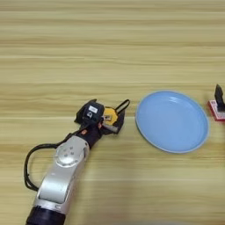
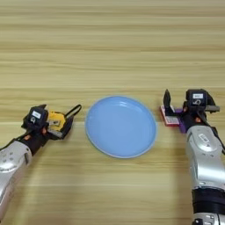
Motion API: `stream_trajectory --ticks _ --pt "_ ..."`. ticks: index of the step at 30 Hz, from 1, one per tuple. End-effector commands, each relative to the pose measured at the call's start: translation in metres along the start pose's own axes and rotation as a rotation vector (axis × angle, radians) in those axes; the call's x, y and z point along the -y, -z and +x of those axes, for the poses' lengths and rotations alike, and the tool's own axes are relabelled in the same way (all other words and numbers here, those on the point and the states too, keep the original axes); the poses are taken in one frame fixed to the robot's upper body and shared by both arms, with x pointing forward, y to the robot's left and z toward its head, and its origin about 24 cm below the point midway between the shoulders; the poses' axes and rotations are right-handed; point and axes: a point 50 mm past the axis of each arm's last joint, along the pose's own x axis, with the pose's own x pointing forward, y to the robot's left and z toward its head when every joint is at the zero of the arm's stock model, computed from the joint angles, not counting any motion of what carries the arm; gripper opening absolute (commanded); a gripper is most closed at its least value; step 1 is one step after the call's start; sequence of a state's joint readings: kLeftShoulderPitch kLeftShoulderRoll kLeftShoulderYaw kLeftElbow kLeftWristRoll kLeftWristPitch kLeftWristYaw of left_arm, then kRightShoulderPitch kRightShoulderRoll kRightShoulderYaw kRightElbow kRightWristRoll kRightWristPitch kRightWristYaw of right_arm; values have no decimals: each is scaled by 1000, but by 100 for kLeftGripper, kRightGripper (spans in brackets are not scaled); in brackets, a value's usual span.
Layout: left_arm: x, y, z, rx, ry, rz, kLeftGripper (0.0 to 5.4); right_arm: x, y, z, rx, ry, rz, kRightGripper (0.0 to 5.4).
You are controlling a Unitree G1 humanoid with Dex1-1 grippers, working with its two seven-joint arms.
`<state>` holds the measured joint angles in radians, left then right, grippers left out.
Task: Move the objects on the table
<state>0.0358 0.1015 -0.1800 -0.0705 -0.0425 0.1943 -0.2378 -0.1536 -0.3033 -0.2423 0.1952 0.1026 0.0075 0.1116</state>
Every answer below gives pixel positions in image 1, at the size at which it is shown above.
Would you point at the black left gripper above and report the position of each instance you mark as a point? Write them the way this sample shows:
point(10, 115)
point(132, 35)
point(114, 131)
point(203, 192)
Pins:
point(91, 135)

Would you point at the light blue round plate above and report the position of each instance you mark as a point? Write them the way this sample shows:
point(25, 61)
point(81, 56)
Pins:
point(172, 121)

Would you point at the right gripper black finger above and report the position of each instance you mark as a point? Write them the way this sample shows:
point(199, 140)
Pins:
point(219, 96)

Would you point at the red white card box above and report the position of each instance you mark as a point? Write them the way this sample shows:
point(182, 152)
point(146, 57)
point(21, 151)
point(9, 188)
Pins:
point(216, 112)

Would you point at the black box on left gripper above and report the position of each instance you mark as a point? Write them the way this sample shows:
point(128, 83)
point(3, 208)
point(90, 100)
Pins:
point(93, 112)

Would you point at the yellow black tape measure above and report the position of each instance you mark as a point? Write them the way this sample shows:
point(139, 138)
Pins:
point(111, 116)

